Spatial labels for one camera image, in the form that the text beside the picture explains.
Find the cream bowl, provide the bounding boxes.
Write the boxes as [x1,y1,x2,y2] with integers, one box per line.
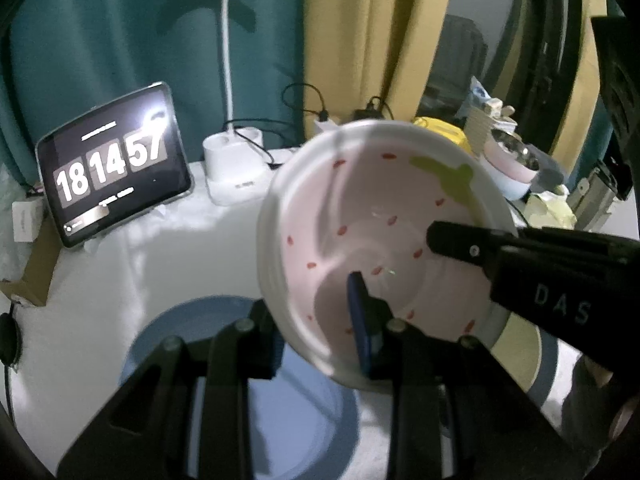
[491,313,542,392]

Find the light blue plate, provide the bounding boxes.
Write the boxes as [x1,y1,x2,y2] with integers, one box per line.
[119,296,359,479]

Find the pink strawberry bowl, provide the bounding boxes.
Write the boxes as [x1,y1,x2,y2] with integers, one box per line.
[257,120,514,391]

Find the large dark blue bowl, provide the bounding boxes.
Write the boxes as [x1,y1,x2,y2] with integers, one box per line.
[527,330,559,408]

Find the yellow tissue pack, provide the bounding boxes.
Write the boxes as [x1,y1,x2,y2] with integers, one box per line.
[524,193,577,230]

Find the grey folded cloth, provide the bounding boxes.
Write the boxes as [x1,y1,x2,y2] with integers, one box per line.
[530,153,566,193]

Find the pale blue bowl in stack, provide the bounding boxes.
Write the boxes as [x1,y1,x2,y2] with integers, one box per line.
[484,165,530,202]

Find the pink bowl in stack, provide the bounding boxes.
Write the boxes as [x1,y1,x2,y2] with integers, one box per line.
[484,138,539,183]

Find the steel bowl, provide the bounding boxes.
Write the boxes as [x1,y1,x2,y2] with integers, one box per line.
[491,129,539,171]

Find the yellow curtain right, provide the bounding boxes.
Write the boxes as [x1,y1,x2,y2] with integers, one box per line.
[551,0,608,172]

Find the yellow curtain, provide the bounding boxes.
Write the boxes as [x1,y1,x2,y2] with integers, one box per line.
[551,0,608,172]
[304,0,449,124]

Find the cardboard box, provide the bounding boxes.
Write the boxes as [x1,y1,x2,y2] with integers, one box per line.
[1,218,62,307]

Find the white storage basket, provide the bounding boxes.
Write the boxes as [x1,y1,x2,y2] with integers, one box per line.
[457,76,518,155]

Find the yellow wipes pack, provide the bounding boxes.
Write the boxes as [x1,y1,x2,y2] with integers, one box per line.
[412,116,473,155]

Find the clear plastic bag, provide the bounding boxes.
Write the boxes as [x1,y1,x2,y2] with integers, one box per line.
[0,164,32,282]

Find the small white box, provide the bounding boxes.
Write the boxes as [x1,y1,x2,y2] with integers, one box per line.
[12,196,44,243]

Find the black power adapter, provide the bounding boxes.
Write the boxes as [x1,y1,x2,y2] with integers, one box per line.
[352,105,395,122]

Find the white desk lamp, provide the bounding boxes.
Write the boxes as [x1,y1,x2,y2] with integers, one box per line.
[203,0,295,207]

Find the tablet showing clock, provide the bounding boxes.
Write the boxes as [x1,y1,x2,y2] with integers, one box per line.
[35,81,193,248]

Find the white phone charger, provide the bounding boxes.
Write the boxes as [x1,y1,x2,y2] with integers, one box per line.
[312,118,340,136]

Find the yellow curtain left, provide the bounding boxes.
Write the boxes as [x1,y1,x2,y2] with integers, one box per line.
[304,0,449,124]

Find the teal curtain left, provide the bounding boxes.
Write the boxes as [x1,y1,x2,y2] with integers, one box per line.
[1,0,304,186]

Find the black round puck with cable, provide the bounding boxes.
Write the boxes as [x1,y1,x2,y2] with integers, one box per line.
[0,300,23,424]

